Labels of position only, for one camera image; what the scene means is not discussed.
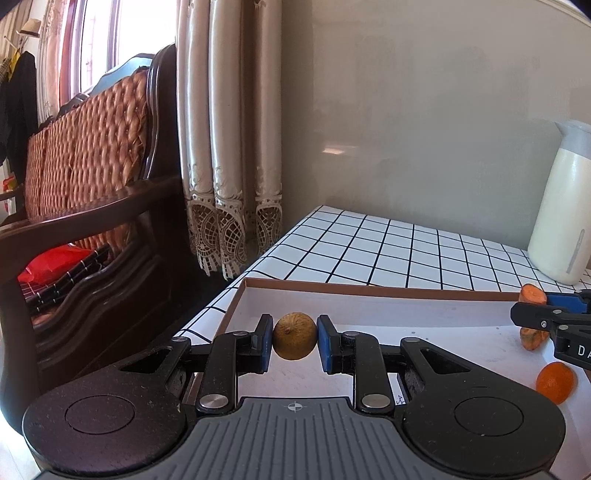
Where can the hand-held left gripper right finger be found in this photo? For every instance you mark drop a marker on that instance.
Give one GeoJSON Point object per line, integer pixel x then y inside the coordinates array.
{"type": "Point", "coordinates": [324, 344]}

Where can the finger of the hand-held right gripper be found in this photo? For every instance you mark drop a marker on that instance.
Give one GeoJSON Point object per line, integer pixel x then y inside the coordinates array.
{"type": "Point", "coordinates": [531, 316]}
{"type": "Point", "coordinates": [568, 301]}

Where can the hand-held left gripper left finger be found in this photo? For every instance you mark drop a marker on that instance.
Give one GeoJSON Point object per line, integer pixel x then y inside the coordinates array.
{"type": "Point", "coordinates": [267, 344]}

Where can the yellow-brown round fruit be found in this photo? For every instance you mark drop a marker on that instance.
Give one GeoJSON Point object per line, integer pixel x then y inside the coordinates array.
{"type": "Point", "coordinates": [295, 341]}

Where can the large orange mandarin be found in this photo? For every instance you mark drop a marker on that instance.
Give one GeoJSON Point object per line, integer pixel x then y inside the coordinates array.
{"type": "Point", "coordinates": [556, 382]}

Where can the brown cardboard box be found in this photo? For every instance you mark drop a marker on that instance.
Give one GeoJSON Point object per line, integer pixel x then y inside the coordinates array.
{"type": "Point", "coordinates": [415, 318]}

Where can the cream thermos jug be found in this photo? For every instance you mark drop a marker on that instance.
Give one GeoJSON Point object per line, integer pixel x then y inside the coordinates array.
{"type": "Point", "coordinates": [561, 207]}

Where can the dark plaid cloth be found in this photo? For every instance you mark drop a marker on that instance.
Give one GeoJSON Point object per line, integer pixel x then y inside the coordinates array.
{"type": "Point", "coordinates": [69, 282]}

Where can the beige lace-trimmed curtain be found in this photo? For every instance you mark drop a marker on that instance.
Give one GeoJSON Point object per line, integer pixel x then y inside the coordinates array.
{"type": "Point", "coordinates": [226, 138]}

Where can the dark wooden woven-back sofa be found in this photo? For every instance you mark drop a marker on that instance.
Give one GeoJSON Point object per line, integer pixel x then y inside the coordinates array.
{"type": "Point", "coordinates": [106, 207]}

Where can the red plastic bag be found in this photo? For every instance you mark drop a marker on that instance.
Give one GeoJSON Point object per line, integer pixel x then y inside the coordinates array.
{"type": "Point", "coordinates": [51, 265]}

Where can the window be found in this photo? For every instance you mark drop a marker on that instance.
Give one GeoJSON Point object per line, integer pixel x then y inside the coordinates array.
{"type": "Point", "coordinates": [115, 41]}

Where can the black hanging garment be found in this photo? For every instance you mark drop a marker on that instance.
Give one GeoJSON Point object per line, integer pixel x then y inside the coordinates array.
{"type": "Point", "coordinates": [16, 110]}

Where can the straw hat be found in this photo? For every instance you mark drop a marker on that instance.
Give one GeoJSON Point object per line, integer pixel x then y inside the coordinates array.
{"type": "Point", "coordinates": [28, 26]}

